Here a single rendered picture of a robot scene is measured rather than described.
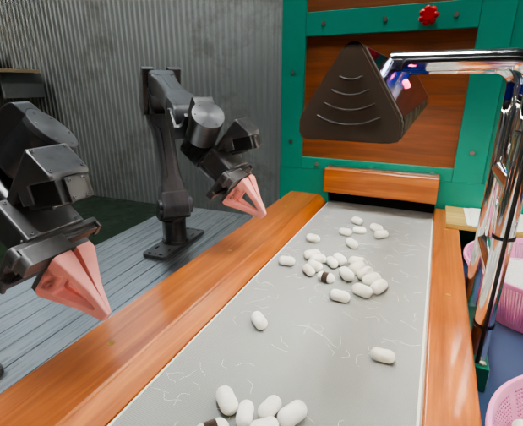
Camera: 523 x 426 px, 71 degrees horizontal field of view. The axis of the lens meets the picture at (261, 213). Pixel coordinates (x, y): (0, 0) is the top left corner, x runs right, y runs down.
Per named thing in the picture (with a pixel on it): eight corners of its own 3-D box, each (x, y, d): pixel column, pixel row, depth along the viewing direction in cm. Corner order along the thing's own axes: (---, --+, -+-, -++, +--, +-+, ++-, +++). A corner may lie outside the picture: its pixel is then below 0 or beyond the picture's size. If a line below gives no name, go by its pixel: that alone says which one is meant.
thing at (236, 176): (280, 200, 70) (246, 166, 70) (264, 212, 63) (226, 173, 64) (258, 223, 73) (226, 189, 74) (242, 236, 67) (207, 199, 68)
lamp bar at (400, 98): (297, 139, 31) (300, 42, 28) (389, 105, 84) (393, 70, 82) (400, 144, 27) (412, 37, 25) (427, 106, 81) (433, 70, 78)
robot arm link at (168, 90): (215, 106, 71) (173, 61, 93) (168, 107, 68) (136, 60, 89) (211, 162, 78) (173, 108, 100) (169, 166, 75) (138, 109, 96)
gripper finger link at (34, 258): (137, 289, 39) (79, 226, 40) (80, 327, 33) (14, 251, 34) (112, 320, 43) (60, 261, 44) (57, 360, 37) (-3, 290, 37)
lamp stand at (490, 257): (348, 354, 59) (376, 50, 45) (369, 293, 76) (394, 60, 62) (484, 393, 52) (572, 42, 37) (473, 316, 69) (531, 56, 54)
